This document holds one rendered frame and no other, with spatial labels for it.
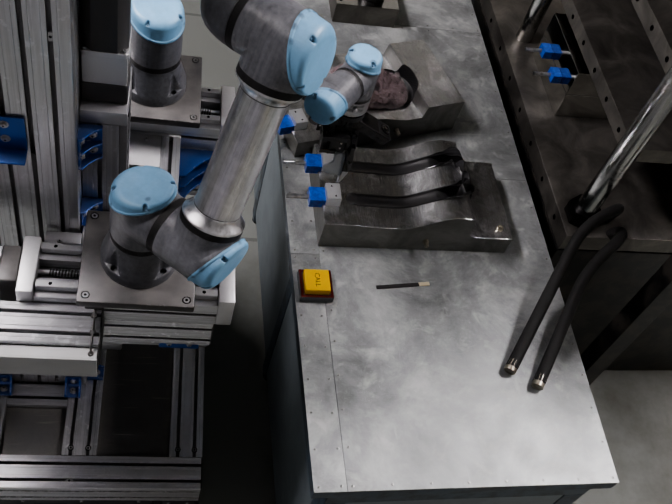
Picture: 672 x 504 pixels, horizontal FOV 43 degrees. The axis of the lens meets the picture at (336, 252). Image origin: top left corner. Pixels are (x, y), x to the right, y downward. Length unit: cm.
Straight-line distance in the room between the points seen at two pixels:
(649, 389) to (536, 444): 134
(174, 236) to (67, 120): 30
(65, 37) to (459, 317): 113
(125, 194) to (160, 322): 37
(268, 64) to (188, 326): 71
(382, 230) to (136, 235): 73
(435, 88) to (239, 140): 113
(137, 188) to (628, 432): 211
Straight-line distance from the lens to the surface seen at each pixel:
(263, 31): 132
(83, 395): 250
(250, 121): 138
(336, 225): 205
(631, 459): 313
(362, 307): 204
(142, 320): 182
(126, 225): 157
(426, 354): 202
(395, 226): 210
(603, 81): 253
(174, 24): 190
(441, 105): 240
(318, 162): 215
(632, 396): 325
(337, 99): 170
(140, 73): 198
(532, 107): 273
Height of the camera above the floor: 247
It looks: 52 degrees down
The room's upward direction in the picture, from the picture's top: 20 degrees clockwise
